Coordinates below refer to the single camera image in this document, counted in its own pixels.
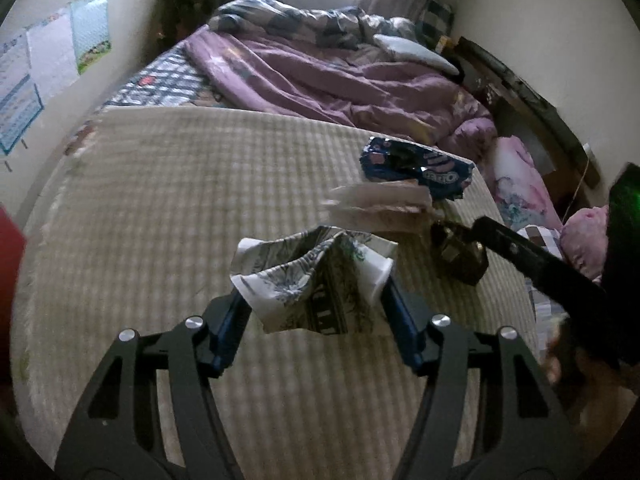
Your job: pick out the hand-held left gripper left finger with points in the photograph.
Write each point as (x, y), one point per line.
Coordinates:
(231, 325)

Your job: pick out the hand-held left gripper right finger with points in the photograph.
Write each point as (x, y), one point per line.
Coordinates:
(402, 317)

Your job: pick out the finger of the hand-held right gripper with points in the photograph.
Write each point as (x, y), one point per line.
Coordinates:
(515, 250)

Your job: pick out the brown wrapper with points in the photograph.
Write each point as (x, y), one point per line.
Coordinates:
(460, 257)

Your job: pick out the white floral carton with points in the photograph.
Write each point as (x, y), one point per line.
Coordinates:
(310, 280)

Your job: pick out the person's right hand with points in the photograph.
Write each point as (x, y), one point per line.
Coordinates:
(567, 365)

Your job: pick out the brown checked cloth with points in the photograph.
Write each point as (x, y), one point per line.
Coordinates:
(542, 240)

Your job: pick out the pink plush toy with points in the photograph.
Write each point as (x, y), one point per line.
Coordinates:
(585, 240)

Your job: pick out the pink floral pillow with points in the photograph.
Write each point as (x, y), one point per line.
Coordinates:
(520, 185)

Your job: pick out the pale pink cardboard packaging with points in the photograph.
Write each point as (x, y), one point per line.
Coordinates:
(380, 205)

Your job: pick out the dark blue cookie wrapper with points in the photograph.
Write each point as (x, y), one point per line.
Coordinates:
(415, 165)

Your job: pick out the beige checked mat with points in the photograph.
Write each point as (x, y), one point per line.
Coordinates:
(175, 200)

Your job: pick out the dark wooden headboard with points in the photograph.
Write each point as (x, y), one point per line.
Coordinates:
(525, 95)

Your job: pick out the white pillow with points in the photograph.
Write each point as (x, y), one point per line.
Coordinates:
(415, 52)

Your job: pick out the checked cushion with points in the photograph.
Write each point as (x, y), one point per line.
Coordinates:
(435, 20)

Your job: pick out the purple duvet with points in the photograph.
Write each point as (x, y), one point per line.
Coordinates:
(325, 80)

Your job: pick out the checkered bed sheet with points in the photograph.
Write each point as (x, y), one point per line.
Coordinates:
(165, 77)

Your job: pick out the plaid grey duvet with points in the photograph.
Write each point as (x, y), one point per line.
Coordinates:
(300, 20)

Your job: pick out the dark wooden bedside shelf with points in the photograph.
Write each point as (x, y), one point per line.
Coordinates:
(190, 10)

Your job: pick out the wall poster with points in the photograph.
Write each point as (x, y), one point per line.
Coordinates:
(50, 60)

